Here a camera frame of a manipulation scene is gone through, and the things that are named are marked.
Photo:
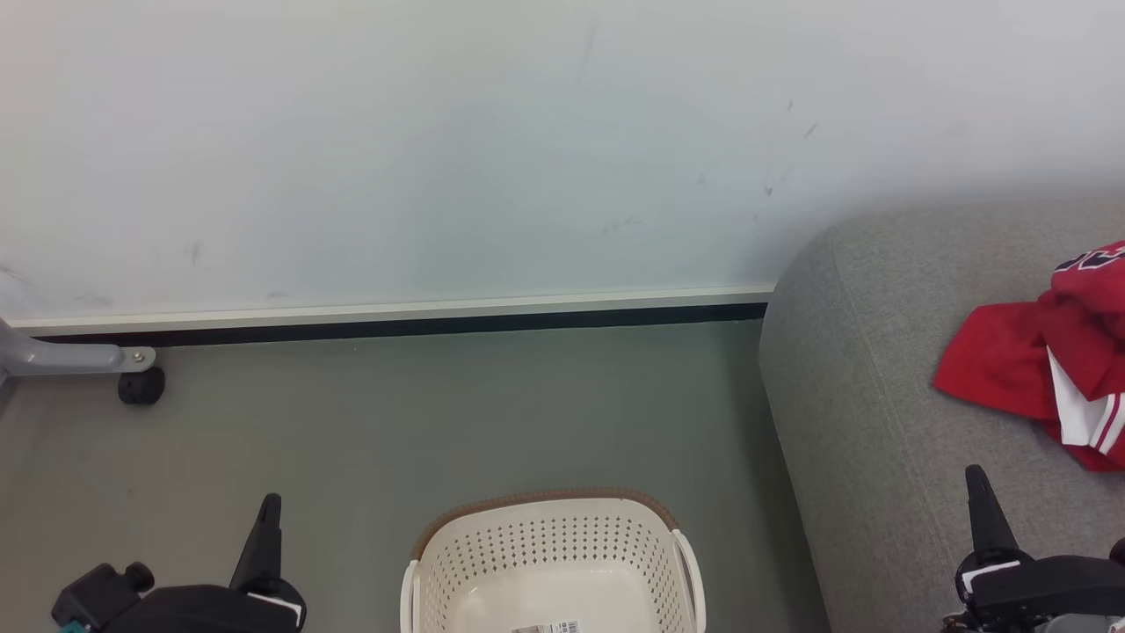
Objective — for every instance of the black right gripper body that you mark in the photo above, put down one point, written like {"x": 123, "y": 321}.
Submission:
{"x": 1046, "y": 589}

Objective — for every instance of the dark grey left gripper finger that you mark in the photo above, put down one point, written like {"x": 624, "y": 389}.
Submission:
{"x": 261, "y": 545}

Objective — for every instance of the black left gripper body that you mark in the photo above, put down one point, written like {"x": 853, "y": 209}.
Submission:
{"x": 211, "y": 608}

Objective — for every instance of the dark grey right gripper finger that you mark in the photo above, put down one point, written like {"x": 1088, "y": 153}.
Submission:
{"x": 988, "y": 514}

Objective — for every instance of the red sports jersey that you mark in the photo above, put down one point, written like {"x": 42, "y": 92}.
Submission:
{"x": 1055, "y": 352}

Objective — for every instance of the cream perforated laundry basket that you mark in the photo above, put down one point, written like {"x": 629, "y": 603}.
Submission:
{"x": 554, "y": 563}

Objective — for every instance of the grey fabric sofa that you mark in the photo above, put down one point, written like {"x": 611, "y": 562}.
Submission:
{"x": 879, "y": 422}

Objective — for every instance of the black caster wheel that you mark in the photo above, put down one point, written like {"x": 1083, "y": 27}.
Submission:
{"x": 141, "y": 385}

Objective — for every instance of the white and black baseboard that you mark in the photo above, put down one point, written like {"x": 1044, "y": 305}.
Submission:
{"x": 395, "y": 315}

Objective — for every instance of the grey stand leg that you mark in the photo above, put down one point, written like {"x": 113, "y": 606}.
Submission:
{"x": 61, "y": 355}

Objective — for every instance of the white barcode label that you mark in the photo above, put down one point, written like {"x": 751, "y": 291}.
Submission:
{"x": 549, "y": 627}

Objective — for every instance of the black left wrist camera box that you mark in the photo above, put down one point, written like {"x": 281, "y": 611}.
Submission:
{"x": 97, "y": 596}

